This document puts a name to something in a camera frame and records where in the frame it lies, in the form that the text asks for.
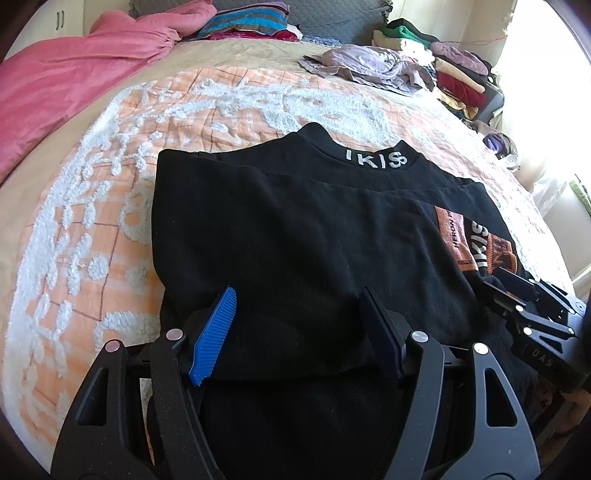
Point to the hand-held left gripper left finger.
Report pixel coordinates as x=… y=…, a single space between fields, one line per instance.
x=214 y=332

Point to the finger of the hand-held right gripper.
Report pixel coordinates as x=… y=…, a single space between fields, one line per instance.
x=501 y=297
x=519 y=284

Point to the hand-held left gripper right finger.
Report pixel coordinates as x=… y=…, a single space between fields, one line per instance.
x=381 y=327

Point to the black sweater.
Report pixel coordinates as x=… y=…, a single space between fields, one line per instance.
x=300 y=230

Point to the stack of striped folded clothes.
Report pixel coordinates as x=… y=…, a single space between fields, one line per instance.
x=244 y=21

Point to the green item on windowsill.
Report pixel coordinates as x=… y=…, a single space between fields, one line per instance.
x=579 y=191

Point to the purple bundle of cloth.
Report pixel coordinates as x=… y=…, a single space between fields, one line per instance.
x=496 y=141

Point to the white curtain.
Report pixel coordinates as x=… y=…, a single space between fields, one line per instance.
x=545 y=115

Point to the orange and white tufted blanket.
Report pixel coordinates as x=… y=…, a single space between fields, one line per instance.
x=92 y=207

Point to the dark grey object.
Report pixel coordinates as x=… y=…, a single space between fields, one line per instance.
x=496 y=104

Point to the lilac garment pile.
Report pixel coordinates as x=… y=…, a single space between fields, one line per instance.
x=360 y=62

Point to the pink duvet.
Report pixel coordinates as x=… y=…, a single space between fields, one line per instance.
x=69 y=78

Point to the grey-blue patterned pillow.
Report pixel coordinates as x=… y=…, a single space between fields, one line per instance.
x=323 y=39

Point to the magenta cloth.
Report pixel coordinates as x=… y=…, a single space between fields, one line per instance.
x=286 y=34

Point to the grey quilted headboard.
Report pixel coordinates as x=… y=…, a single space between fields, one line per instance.
x=351 y=18

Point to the white wardrobe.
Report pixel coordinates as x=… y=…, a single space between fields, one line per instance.
x=69 y=14

